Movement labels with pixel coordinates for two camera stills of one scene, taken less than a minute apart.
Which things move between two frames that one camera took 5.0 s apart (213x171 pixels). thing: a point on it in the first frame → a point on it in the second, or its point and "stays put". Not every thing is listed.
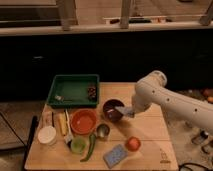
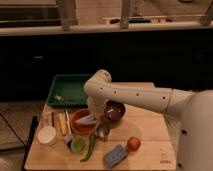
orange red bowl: (83, 120) stays put
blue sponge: (116, 154) stays put
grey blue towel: (128, 111) → (90, 119)
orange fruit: (133, 144) stays put
